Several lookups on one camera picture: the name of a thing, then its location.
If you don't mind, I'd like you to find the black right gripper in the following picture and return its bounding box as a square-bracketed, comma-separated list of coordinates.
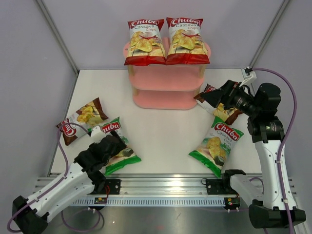
[201, 80, 260, 117]

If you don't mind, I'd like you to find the green Chuba chips bag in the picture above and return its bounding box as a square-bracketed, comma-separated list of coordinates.
[189, 117, 244, 178]
[91, 117, 141, 176]

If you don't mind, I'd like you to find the red Chuba chips bag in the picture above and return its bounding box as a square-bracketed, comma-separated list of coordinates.
[124, 19, 166, 66]
[166, 17, 210, 65]

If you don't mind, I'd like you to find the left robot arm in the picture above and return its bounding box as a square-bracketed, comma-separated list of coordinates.
[11, 135, 126, 234]

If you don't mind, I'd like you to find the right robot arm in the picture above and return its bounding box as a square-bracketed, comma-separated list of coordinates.
[199, 80, 306, 233]

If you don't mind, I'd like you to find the brown Chuba chips bag right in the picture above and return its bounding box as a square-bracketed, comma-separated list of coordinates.
[194, 84, 242, 125]

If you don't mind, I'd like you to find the brown chuba chips bag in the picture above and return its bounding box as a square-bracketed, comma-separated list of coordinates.
[194, 84, 242, 125]
[56, 98, 108, 146]

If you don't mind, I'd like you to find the brown Chuba chips bag left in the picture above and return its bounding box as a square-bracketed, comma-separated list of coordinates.
[56, 98, 108, 146]

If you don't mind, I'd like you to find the pink three-tier shelf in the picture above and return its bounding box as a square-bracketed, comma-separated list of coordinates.
[121, 37, 212, 111]

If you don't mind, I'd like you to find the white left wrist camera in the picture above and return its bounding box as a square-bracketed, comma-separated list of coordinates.
[90, 125, 102, 137]

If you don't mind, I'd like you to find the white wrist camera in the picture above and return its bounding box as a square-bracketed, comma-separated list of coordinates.
[240, 67, 256, 87]
[90, 125, 102, 137]

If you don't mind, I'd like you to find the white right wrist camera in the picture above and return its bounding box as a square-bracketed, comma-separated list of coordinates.
[240, 67, 256, 87]

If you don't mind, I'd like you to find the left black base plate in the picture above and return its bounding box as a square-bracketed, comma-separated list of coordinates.
[90, 178, 121, 195]

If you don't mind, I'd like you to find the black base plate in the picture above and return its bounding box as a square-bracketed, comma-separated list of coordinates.
[200, 178, 237, 195]
[90, 178, 121, 195]

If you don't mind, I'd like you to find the white slotted cable duct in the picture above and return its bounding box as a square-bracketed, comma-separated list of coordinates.
[72, 197, 225, 207]

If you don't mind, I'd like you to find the aluminium mounting rail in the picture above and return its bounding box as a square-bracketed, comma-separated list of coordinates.
[31, 174, 217, 197]

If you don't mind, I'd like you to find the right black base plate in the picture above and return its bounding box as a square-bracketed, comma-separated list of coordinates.
[200, 178, 237, 195]

